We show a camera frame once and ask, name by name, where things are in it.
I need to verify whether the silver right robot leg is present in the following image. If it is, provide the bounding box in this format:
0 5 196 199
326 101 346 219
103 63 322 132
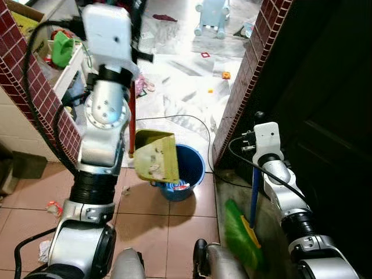
193 238 252 279

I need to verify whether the blue plastic bucket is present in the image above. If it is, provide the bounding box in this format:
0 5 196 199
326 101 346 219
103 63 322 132
153 144 206 202

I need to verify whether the yellow-green dustpan with red handle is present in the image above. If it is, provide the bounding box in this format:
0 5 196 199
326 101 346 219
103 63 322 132
128 81 181 184

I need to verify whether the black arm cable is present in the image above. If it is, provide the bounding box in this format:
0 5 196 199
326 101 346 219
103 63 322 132
227 133 310 205
22 20 88 178

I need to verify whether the silver left robot leg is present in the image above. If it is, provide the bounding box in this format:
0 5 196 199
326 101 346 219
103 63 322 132
110 248 146 279

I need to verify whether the white crumpled paper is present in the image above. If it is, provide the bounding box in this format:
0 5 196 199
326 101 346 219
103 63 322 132
37 239 53 263

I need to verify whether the dark red cloth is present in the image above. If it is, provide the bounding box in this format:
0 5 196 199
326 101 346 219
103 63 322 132
152 13 178 23

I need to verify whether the green broom with blue handle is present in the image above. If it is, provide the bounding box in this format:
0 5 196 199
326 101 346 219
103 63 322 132
223 165 263 271

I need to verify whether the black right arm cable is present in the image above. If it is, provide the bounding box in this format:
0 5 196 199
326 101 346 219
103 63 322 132
227 133 310 205

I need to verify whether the light blue ride-on toy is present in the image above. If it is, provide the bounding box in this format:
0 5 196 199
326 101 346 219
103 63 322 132
194 0 232 40

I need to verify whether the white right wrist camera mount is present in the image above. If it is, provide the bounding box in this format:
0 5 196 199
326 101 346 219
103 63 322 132
252 121 284 164

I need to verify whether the white shelf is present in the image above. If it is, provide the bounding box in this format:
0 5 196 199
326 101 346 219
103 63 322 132
35 34 89 101

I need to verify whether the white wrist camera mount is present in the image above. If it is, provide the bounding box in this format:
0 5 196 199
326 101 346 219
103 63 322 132
252 121 284 164
81 5 141 80

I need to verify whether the pink round toy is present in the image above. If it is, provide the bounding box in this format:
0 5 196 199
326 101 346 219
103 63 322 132
135 74 156 97

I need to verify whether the silver robot leg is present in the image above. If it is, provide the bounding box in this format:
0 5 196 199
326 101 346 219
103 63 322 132
110 248 146 279
193 238 252 279

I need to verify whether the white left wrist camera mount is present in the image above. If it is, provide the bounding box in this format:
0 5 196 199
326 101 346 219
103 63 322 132
81 5 141 80

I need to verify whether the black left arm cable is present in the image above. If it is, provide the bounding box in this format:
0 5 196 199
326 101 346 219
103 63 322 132
22 20 88 178

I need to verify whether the red and white wrapper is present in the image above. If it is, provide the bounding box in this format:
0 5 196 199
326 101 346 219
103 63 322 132
46 200 64 218

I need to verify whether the dark wooden door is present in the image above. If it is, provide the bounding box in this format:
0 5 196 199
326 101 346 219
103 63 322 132
256 0 372 279

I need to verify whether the colourful rubbish in bucket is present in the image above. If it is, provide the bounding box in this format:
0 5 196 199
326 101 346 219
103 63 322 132
167 180 194 192

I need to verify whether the dark olive box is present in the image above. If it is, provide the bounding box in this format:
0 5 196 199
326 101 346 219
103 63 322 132
10 151 48 180

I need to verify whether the thin black floor cable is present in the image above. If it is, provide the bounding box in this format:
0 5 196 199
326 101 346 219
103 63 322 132
136 114 214 173

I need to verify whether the cardboard box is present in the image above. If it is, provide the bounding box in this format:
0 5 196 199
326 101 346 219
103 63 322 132
5 0 46 37

